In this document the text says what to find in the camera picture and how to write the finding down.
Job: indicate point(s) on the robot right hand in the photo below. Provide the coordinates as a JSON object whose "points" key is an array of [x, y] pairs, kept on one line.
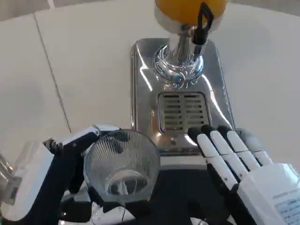
{"points": [[262, 187]]}

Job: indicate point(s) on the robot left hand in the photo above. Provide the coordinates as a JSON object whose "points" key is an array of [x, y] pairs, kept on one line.
{"points": [[54, 178]]}

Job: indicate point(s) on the clear ribbed glass cup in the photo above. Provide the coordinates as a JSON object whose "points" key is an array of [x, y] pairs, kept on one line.
{"points": [[122, 154]]}

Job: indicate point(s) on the slotted steel drip grid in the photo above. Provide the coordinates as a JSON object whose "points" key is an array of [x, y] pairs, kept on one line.
{"points": [[184, 112]]}

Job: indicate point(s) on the steel drip tray base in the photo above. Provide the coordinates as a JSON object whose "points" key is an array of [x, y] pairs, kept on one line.
{"points": [[145, 93]]}

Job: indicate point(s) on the orange juice drink dispenser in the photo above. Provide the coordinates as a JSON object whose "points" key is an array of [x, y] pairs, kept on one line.
{"points": [[178, 14]]}

